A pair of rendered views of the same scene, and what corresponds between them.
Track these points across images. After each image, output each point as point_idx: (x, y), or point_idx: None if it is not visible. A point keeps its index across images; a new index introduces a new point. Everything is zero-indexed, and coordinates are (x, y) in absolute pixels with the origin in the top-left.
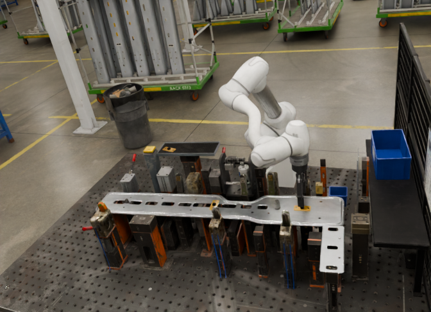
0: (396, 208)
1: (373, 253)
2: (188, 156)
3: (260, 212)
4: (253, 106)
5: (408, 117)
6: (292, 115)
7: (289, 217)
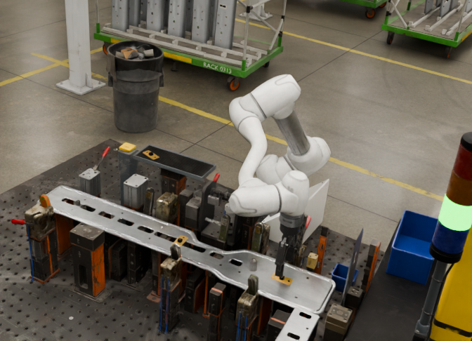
0: (389, 315)
1: None
2: (171, 171)
3: (230, 268)
4: (261, 137)
5: None
6: (322, 158)
7: (257, 284)
